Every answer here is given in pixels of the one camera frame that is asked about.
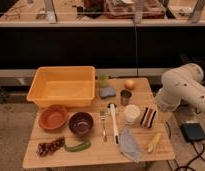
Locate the purple bowl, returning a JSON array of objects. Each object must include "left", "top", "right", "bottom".
[{"left": 69, "top": 112, "right": 94, "bottom": 137}]

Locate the grey-blue towel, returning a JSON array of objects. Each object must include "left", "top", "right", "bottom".
[{"left": 119, "top": 127, "right": 142, "bottom": 163}]

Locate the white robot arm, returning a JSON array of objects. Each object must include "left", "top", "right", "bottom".
[{"left": 155, "top": 63, "right": 205, "bottom": 113}]

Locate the orange-brown bowl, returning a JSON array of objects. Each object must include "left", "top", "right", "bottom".
[{"left": 38, "top": 105, "right": 69, "bottom": 130}]

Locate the green cup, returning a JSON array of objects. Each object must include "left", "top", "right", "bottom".
[{"left": 98, "top": 74, "right": 108, "bottom": 88}]

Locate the dark metal cup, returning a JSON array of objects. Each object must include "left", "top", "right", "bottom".
[{"left": 120, "top": 90, "right": 132, "bottom": 106}]

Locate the metal fork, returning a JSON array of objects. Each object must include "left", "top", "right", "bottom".
[{"left": 100, "top": 110, "right": 107, "bottom": 142}]

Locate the orange fruit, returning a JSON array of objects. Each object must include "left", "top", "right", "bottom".
[{"left": 124, "top": 80, "right": 135, "bottom": 90}]

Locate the yellow plastic tub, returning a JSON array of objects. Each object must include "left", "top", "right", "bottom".
[{"left": 27, "top": 66, "right": 95, "bottom": 107}]

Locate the white plastic cup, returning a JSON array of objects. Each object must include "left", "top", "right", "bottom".
[{"left": 124, "top": 105, "right": 140, "bottom": 125}]

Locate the green chili pepper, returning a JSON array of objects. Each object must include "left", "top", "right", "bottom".
[{"left": 64, "top": 140, "right": 91, "bottom": 152}]

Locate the dark red grape bunch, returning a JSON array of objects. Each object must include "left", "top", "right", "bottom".
[{"left": 37, "top": 137, "right": 65, "bottom": 157}]

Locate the black foot pedal box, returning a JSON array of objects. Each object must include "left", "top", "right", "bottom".
[{"left": 180, "top": 123, "right": 205, "bottom": 142}]

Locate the white-handled brush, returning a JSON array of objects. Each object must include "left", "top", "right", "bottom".
[{"left": 108, "top": 103, "right": 119, "bottom": 145}]

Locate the black cable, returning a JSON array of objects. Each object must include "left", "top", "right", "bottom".
[{"left": 165, "top": 120, "right": 205, "bottom": 171}]

